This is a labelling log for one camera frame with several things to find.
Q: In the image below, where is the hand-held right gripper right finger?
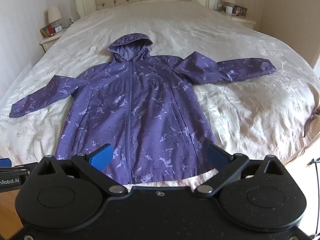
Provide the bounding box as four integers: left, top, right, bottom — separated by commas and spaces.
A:
194, 144, 288, 198

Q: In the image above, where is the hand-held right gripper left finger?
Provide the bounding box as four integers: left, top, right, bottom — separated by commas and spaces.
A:
30, 144, 128, 196

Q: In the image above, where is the purple patterned hooded jacket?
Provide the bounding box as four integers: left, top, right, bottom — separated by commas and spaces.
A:
9, 32, 277, 185

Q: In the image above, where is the bed with cream bedspread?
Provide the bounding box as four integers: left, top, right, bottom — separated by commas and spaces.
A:
0, 0, 320, 188

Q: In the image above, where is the cream nightstand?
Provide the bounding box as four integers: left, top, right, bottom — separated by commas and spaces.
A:
215, 9, 257, 30
39, 27, 69, 53

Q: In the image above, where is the purple tassel cord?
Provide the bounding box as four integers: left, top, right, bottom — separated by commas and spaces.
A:
304, 109, 320, 138

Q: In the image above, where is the black cable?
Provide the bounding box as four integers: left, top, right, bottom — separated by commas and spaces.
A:
307, 156, 320, 240

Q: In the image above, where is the red picture frame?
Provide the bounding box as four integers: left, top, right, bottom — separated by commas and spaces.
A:
40, 25, 55, 37

